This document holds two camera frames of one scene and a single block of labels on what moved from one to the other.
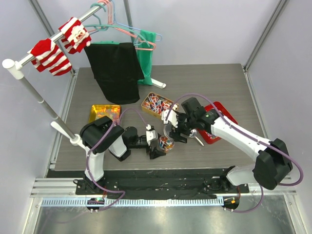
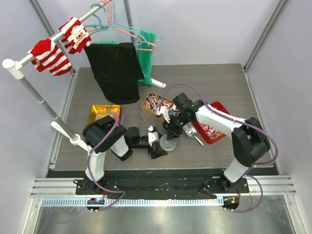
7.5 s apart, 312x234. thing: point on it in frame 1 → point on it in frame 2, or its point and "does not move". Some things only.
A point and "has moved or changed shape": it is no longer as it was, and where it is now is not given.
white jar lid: [167, 129] has moved or changed shape
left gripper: [155, 153] does not move
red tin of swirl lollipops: [207, 137] does not move
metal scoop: [193, 133] does not move
